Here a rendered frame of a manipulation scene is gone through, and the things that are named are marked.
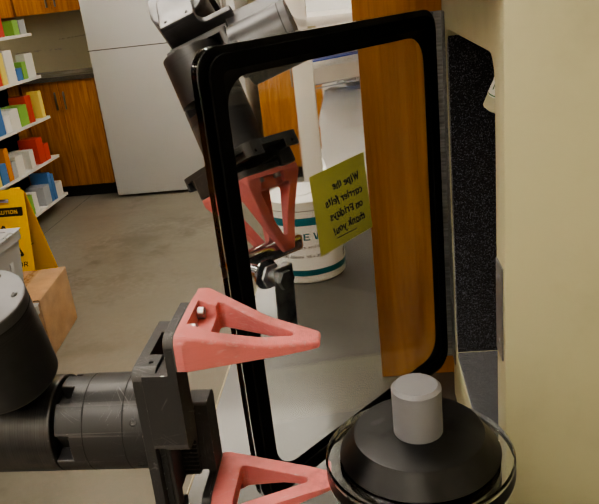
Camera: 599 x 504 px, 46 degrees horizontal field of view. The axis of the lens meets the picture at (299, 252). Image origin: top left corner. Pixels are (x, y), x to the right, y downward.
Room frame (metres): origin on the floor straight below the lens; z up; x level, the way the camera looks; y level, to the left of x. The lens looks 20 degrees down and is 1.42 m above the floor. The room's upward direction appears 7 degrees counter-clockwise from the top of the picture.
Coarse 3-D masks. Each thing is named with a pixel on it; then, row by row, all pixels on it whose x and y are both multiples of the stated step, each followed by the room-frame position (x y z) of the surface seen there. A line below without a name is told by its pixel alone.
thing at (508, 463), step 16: (480, 416) 0.37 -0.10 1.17; (336, 432) 0.37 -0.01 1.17; (496, 432) 0.35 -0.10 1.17; (336, 448) 0.35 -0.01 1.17; (512, 448) 0.33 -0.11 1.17; (336, 464) 0.34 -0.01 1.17; (512, 464) 0.32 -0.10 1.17; (336, 480) 0.32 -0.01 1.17; (352, 480) 0.32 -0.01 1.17; (496, 480) 0.31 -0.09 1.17; (352, 496) 0.31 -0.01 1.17; (368, 496) 0.31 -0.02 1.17; (464, 496) 0.30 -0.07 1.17; (480, 496) 0.30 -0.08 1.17; (496, 496) 0.30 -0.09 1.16
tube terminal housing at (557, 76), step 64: (448, 0) 0.68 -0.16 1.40; (512, 0) 0.42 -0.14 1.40; (576, 0) 0.42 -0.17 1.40; (512, 64) 0.42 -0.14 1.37; (576, 64) 0.42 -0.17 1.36; (448, 128) 0.72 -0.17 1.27; (512, 128) 0.42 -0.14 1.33; (576, 128) 0.42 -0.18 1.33; (512, 192) 0.42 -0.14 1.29; (576, 192) 0.42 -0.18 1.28; (512, 256) 0.42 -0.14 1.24; (576, 256) 0.42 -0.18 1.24; (512, 320) 0.42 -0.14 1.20; (576, 320) 0.42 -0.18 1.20; (512, 384) 0.42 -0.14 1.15; (576, 384) 0.42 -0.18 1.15; (576, 448) 0.42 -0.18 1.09
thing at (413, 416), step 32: (416, 384) 0.34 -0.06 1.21; (384, 416) 0.36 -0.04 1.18; (416, 416) 0.33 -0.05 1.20; (448, 416) 0.35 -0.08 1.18; (352, 448) 0.34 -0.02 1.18; (384, 448) 0.33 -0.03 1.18; (416, 448) 0.32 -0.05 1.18; (448, 448) 0.32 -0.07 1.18; (480, 448) 0.32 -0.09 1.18; (384, 480) 0.31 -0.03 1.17; (416, 480) 0.30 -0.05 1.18; (448, 480) 0.30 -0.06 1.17; (480, 480) 0.30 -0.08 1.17
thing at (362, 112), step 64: (192, 64) 0.52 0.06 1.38; (320, 64) 0.61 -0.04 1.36; (384, 64) 0.67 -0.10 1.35; (256, 128) 0.55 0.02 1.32; (320, 128) 0.60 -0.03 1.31; (384, 128) 0.67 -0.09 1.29; (256, 192) 0.55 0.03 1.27; (320, 192) 0.60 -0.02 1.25; (384, 192) 0.66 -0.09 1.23; (256, 256) 0.54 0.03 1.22; (320, 256) 0.59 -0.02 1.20; (384, 256) 0.66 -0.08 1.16; (320, 320) 0.59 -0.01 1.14; (384, 320) 0.65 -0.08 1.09; (320, 384) 0.58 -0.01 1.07; (384, 384) 0.65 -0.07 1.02
